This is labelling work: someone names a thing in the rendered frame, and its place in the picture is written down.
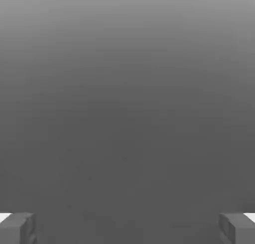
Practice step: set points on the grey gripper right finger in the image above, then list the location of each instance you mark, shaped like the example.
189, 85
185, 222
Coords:
239, 230

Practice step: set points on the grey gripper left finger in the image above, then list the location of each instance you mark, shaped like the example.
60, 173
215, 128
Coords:
16, 230

